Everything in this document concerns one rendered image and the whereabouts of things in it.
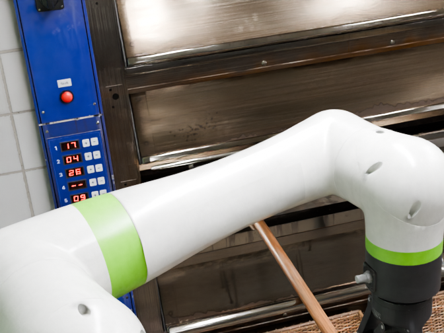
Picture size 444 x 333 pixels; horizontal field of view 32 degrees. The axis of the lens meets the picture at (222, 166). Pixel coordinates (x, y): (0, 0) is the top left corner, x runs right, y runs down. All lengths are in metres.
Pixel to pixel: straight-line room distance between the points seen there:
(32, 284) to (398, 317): 0.46
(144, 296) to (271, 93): 0.67
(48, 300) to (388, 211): 0.40
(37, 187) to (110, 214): 1.18
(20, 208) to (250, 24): 0.75
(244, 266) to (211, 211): 1.37
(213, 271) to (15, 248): 1.46
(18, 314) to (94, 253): 0.13
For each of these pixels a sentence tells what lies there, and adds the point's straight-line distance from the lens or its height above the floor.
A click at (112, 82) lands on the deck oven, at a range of 1.93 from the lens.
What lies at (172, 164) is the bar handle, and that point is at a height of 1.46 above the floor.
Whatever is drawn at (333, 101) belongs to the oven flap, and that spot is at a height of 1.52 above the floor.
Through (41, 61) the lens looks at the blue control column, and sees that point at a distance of 1.87.
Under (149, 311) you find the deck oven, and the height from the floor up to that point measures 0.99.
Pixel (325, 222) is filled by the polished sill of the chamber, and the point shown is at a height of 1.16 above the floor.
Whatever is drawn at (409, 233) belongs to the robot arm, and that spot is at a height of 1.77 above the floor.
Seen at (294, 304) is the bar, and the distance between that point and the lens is 1.86.
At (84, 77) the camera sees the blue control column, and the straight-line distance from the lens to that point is 1.89.
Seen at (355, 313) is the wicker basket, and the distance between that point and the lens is 2.39.
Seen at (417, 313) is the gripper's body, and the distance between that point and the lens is 0.98.
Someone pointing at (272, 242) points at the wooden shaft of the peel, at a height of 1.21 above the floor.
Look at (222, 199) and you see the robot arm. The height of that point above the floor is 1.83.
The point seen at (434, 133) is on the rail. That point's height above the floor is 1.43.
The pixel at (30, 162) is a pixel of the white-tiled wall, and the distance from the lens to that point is 1.98.
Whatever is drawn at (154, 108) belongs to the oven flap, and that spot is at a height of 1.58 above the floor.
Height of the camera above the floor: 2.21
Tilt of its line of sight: 24 degrees down
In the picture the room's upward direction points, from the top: 6 degrees counter-clockwise
